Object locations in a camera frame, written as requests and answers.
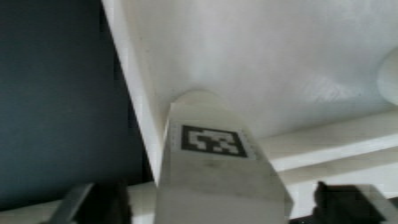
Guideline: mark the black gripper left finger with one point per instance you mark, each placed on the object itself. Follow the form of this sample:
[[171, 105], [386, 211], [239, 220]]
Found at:
[[95, 205]]

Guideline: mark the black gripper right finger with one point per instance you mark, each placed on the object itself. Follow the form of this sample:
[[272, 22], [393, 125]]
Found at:
[[352, 204]]

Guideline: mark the white table leg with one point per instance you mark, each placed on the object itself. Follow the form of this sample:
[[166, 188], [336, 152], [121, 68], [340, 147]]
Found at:
[[219, 184]]

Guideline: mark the white square tabletop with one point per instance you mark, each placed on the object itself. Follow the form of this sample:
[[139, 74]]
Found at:
[[104, 57]]

